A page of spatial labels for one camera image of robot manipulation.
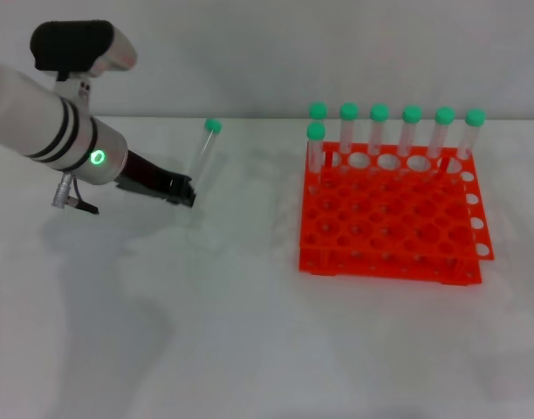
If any clear test tube green cap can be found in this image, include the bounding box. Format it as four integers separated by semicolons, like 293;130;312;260
306;122;327;196
455;107;487;162
396;105;423;161
425;106;456;161
366;103;391;159
339;102;360;157
309;101;330;148
188;118;223;193

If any left gripper cable with connectors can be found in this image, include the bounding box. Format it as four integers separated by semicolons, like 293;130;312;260
51;172;100;216

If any orange plastic test tube rack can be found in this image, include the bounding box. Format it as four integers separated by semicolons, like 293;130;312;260
298;141;496;287

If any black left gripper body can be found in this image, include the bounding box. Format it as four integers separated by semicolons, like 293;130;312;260
116;148;183;202

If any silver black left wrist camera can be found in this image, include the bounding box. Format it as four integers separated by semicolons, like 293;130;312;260
30;19;139;106

